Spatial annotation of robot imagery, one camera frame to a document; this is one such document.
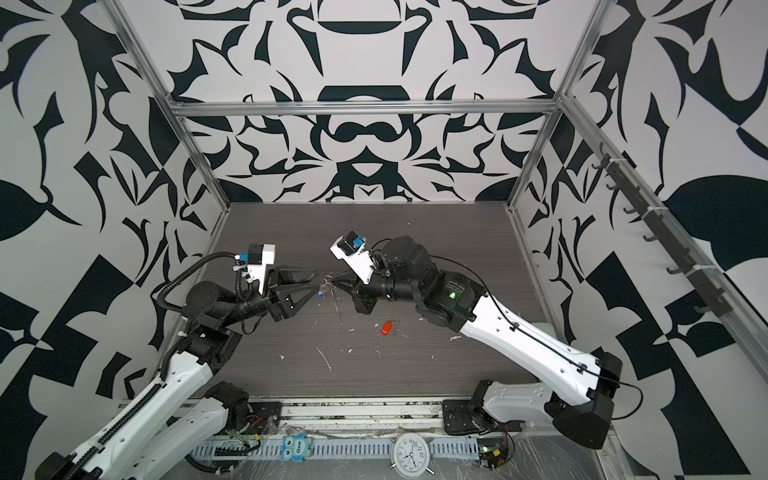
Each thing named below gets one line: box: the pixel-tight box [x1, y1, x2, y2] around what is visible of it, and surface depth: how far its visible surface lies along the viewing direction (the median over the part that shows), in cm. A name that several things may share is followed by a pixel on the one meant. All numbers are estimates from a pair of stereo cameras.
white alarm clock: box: [389, 433, 435, 477], surface depth 68 cm
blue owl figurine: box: [280, 434, 313, 462], surface depth 71 cm
